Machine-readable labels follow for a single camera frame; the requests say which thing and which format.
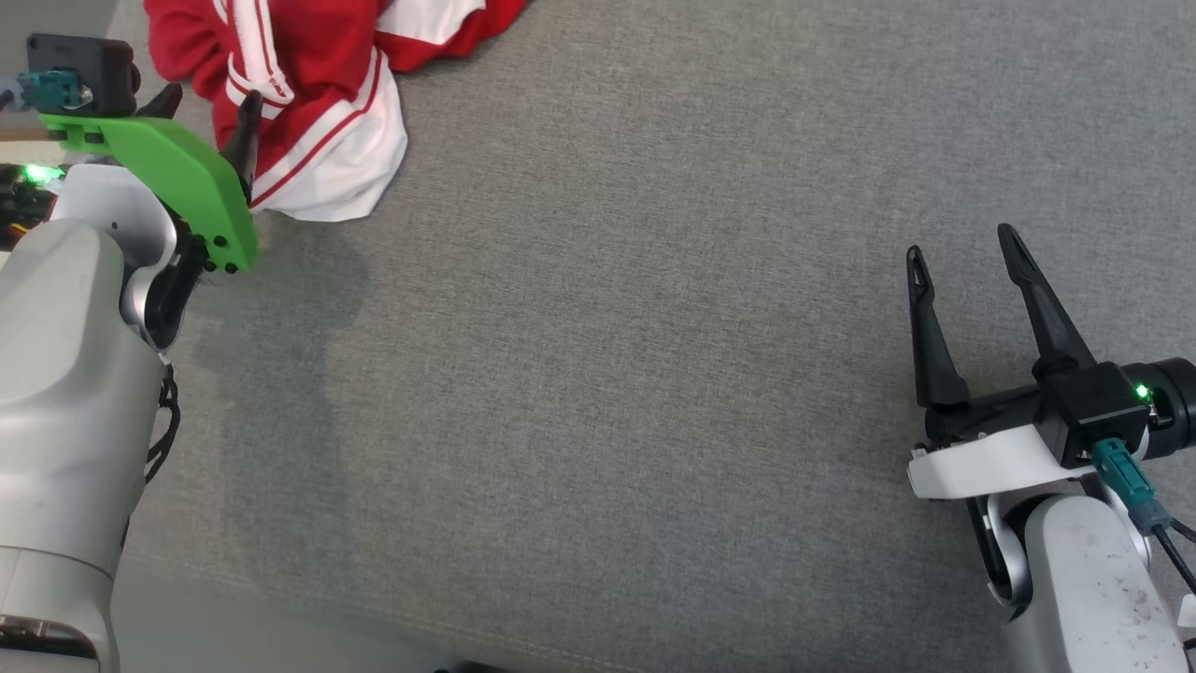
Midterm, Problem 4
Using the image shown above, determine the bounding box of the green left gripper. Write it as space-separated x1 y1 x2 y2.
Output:
39 82 264 274

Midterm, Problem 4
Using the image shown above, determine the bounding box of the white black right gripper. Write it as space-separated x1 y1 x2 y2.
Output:
904 222 1196 501

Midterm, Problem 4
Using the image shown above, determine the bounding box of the red white short-sleeve shirt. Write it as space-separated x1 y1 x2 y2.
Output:
143 0 409 223

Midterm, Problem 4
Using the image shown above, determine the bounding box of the teal left camera connector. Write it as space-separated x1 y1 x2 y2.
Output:
16 70 94 114

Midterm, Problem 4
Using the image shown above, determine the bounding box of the teal camera connector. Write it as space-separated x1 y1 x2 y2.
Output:
1090 437 1175 537
16 70 94 114

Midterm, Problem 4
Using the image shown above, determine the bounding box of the teal right camera connector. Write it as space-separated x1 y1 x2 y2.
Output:
1090 437 1175 537

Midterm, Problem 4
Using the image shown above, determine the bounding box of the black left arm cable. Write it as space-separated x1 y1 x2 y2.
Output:
143 363 181 487

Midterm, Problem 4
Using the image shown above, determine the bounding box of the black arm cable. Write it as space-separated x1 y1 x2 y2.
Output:
1154 517 1196 599
143 363 181 487

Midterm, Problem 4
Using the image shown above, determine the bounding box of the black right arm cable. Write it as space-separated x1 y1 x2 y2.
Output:
1154 517 1196 599

